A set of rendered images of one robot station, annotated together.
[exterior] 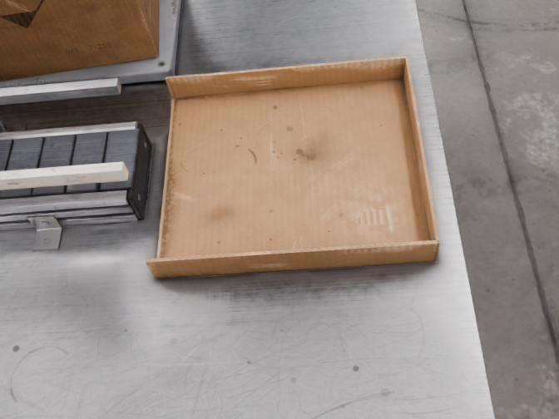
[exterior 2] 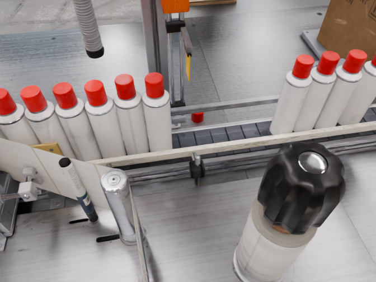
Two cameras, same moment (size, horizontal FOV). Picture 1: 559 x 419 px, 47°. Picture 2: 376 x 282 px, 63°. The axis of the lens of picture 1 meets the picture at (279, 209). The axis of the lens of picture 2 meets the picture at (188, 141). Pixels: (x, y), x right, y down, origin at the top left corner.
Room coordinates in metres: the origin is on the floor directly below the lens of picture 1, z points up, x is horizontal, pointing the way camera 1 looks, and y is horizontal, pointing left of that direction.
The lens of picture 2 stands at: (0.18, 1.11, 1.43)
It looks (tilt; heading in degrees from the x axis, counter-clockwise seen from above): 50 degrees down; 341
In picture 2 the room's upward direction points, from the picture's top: straight up
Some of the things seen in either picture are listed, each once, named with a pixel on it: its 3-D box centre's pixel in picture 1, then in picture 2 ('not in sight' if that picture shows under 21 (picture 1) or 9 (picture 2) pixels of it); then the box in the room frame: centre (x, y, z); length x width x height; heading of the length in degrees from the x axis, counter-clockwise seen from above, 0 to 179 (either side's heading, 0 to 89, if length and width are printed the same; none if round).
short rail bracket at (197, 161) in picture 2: not in sight; (197, 173); (0.51, 0.97, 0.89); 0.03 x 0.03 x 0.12; 81
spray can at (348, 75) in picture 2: not in sight; (338, 94); (0.54, 0.64, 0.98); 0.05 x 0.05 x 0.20
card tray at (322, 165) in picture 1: (289, 160); not in sight; (0.44, -0.02, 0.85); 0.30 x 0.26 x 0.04; 81
